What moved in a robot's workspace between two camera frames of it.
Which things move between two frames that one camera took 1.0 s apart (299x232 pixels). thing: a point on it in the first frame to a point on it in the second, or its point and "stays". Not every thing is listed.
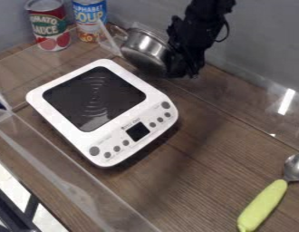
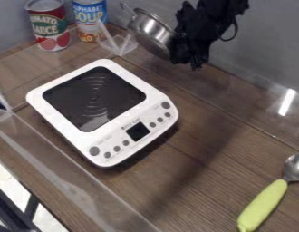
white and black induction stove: [107, 110] stays
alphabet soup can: [91, 20] stays
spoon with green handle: [262, 207] stays
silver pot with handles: [143, 47] to [151, 29]
